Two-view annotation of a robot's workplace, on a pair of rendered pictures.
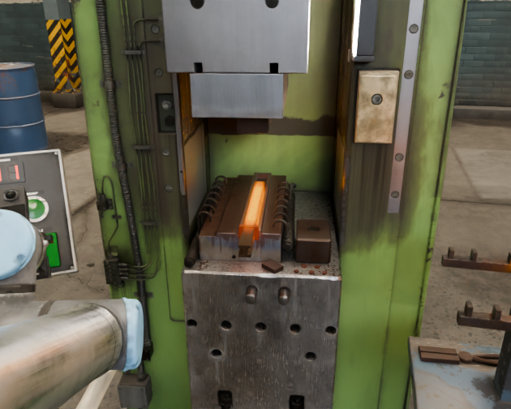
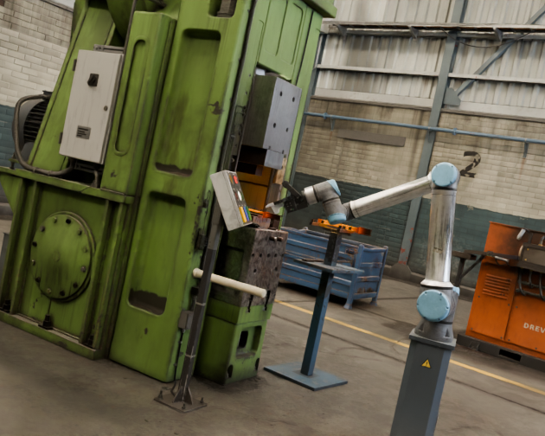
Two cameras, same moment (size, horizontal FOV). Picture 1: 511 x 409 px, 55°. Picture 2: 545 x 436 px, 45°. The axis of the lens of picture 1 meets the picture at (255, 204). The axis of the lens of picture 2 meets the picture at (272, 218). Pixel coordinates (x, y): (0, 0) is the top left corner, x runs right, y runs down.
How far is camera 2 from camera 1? 3.58 m
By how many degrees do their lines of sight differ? 66
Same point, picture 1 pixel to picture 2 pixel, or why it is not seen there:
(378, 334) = not seen: hidden behind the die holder
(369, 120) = (279, 175)
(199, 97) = (266, 158)
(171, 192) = not seen: hidden behind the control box
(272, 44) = (285, 144)
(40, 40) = not seen: outside the picture
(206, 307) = (258, 246)
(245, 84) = (277, 156)
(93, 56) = (221, 134)
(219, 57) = (274, 144)
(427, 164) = (284, 194)
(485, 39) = not seen: outside the picture
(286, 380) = (268, 282)
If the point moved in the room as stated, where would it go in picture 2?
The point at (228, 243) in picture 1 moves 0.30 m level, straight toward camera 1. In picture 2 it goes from (259, 220) to (308, 231)
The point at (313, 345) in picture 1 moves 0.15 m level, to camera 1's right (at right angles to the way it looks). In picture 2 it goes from (278, 263) to (287, 263)
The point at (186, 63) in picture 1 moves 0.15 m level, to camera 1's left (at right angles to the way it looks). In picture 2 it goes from (267, 145) to (255, 142)
